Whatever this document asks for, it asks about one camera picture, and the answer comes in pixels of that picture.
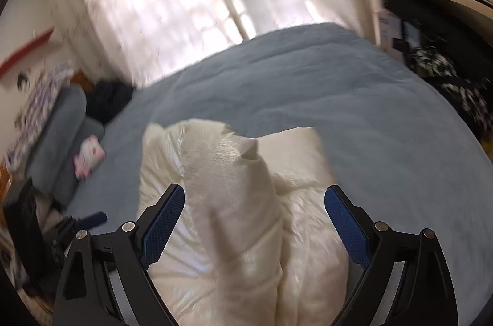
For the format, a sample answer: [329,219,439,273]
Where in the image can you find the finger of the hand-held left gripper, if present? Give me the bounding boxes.
[75,211,109,231]

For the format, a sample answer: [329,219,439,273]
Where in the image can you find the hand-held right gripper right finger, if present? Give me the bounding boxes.
[324,185,457,326]

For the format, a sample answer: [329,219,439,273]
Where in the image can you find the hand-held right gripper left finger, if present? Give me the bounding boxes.
[54,183,186,326]

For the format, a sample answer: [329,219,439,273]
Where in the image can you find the pink plush toy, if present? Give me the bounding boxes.
[73,134,106,180]

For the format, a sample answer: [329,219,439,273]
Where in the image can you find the blue pillow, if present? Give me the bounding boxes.
[46,117,105,204]
[29,85,88,180]

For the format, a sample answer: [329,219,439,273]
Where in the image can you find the purple white patterned quilt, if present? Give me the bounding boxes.
[5,64,75,171]

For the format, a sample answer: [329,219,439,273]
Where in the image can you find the blue bed blanket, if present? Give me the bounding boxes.
[67,22,488,311]

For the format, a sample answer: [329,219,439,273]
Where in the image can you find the wooden headboard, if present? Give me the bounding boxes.
[70,69,92,87]

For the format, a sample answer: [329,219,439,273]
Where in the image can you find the black white patterned cloth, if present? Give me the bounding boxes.
[407,45,493,144]

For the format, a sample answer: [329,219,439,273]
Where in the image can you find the red wall shelf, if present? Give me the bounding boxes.
[0,28,55,75]

